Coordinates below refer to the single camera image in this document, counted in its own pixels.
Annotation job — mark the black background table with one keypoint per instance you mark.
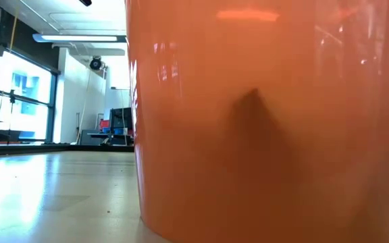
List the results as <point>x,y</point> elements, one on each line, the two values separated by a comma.
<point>110,135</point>

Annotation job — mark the blue storage box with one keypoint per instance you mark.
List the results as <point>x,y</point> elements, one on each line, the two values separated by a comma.
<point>118,131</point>

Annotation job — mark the long ceiling light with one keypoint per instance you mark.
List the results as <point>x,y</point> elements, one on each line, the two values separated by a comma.
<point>79,38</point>

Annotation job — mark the orange plastic bucket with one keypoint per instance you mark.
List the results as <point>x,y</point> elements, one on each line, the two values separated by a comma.
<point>265,135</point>

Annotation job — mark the grey low cabinet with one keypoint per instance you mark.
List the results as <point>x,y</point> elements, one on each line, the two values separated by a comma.
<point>90,136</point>

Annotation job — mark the red storage box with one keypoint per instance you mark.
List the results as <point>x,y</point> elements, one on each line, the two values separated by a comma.
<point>104,123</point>

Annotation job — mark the black computer monitor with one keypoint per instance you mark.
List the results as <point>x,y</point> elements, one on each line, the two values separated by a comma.
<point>122,118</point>

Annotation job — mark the round black ceiling fixture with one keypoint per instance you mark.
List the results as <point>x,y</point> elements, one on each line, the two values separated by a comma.
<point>95,63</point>

